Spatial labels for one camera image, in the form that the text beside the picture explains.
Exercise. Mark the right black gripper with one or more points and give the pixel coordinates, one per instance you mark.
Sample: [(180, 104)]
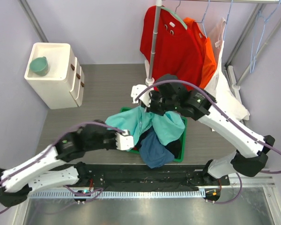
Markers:
[(151, 108)]

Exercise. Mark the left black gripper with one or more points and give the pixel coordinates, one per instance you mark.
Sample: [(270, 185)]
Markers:
[(114, 146)]

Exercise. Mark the light teal t shirt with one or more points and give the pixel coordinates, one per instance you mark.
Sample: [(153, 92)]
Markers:
[(168, 127)]

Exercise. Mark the dark blue t shirt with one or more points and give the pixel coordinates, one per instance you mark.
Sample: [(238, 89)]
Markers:
[(152, 152)]

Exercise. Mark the blue wire hanger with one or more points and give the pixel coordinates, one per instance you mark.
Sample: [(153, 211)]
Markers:
[(202, 21), (227, 20), (261, 20)]

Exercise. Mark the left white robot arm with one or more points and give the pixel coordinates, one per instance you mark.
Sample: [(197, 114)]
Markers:
[(39, 173)]

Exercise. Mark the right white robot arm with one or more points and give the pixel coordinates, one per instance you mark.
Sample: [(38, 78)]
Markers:
[(251, 149)]

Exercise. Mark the black t shirt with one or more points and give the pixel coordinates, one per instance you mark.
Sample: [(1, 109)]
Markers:
[(174, 147)]

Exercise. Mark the hanging red t shirt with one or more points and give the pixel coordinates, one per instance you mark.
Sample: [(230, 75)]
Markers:
[(177, 52)]

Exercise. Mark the hanging orange t shirt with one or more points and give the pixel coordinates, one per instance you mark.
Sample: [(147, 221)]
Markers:
[(208, 78)]

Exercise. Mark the green plastic hanger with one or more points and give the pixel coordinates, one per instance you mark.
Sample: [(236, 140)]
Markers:
[(160, 7)]

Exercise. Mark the hanging white tank top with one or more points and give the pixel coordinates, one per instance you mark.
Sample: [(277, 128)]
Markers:
[(218, 85)]

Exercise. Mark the green plastic tray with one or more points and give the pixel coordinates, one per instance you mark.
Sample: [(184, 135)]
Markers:
[(182, 139)]

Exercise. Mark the white clothes rack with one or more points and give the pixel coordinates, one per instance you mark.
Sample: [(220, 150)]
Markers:
[(260, 4)]

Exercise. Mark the white drawer cabinet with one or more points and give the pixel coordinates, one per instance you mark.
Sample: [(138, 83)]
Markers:
[(63, 85)]

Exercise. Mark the teal cup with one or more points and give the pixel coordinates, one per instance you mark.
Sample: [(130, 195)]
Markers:
[(39, 66)]

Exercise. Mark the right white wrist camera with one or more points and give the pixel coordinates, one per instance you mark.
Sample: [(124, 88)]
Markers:
[(140, 94)]

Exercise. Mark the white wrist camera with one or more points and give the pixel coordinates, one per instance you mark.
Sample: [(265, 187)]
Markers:
[(124, 140), (140, 94)]

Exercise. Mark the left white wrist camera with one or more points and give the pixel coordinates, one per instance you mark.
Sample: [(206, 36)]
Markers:
[(124, 140)]

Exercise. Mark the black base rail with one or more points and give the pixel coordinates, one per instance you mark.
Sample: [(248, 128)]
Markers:
[(140, 178)]

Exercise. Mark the white slotted cable duct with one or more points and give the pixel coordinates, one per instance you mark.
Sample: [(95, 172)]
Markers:
[(63, 194)]

